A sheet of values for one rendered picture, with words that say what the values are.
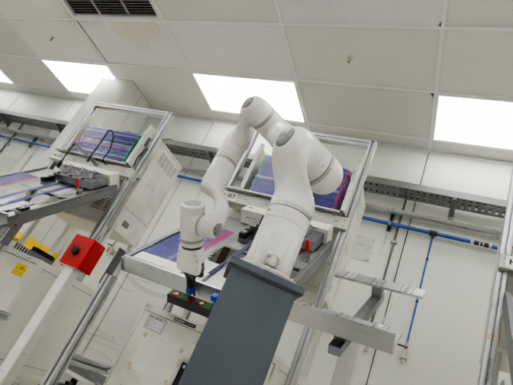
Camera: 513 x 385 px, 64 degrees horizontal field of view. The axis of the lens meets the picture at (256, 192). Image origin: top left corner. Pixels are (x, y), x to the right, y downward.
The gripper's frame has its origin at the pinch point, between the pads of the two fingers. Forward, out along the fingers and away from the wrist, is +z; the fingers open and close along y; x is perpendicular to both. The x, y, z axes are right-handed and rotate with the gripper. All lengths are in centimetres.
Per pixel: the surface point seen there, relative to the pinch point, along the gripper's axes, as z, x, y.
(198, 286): 1.9, 2.4, 2.0
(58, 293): 28, -3, -72
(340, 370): 16, 4, 59
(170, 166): -2, 128, -114
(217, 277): 2.5, 12.5, 3.6
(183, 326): 33.5, 14.8, -14.1
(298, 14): -118, 204, -52
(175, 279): 2.5, 2.4, -8.9
